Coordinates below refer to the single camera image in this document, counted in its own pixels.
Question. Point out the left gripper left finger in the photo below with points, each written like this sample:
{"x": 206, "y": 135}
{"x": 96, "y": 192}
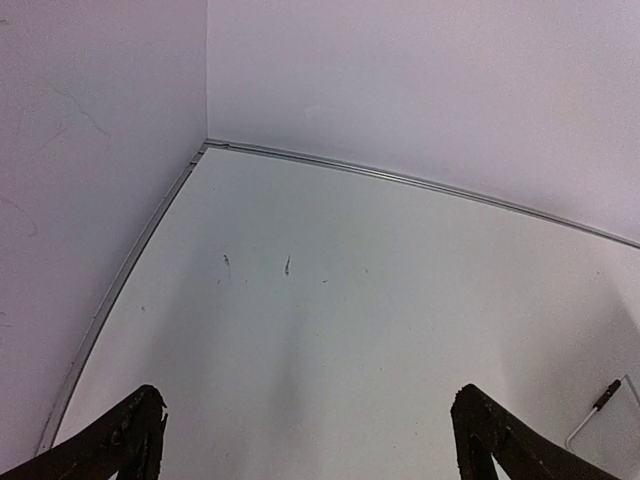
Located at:
{"x": 126, "y": 442}

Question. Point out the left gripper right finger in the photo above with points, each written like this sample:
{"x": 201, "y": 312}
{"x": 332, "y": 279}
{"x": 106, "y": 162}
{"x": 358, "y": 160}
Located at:
{"x": 488, "y": 436}

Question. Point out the wire whiteboard stand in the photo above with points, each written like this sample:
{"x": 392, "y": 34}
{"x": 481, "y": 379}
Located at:
{"x": 601, "y": 401}

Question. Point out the aluminium left side rail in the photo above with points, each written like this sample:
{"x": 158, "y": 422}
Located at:
{"x": 66, "y": 391}

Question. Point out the aluminium back table rail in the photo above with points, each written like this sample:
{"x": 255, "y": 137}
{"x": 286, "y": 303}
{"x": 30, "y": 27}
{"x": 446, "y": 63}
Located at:
{"x": 413, "y": 181}

